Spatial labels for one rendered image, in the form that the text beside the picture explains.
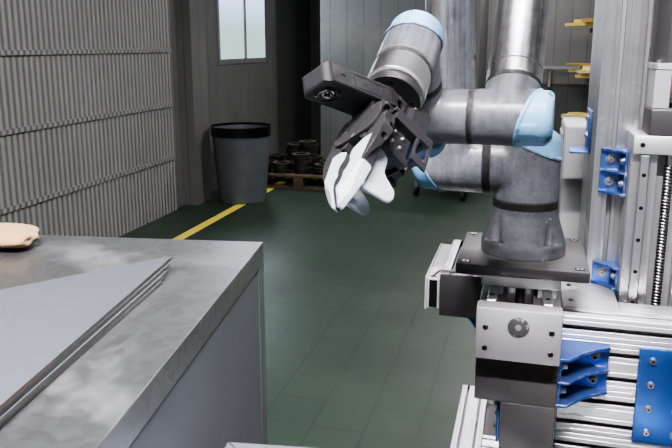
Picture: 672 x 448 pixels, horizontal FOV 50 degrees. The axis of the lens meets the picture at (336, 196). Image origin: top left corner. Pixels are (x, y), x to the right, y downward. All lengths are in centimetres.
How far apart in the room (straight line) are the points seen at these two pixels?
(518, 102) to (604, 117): 52
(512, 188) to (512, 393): 35
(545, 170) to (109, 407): 82
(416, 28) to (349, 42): 760
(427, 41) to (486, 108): 12
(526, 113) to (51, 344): 64
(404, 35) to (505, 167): 44
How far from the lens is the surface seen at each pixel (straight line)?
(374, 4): 847
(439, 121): 96
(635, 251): 142
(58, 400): 82
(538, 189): 128
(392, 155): 77
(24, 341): 92
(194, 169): 648
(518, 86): 97
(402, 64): 86
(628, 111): 146
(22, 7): 474
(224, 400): 115
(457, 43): 124
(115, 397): 81
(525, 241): 129
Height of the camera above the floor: 141
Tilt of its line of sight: 12 degrees down
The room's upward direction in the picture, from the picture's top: straight up
